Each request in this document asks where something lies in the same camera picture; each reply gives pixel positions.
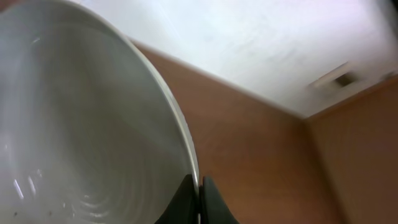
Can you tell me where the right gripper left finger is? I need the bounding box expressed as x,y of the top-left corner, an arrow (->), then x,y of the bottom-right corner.
155,175 -> 198,224

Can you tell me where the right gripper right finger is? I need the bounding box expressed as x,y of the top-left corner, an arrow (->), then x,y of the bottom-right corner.
200,176 -> 239,224

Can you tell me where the white plate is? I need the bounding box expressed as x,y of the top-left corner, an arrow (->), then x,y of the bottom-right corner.
1,1 -> 199,223

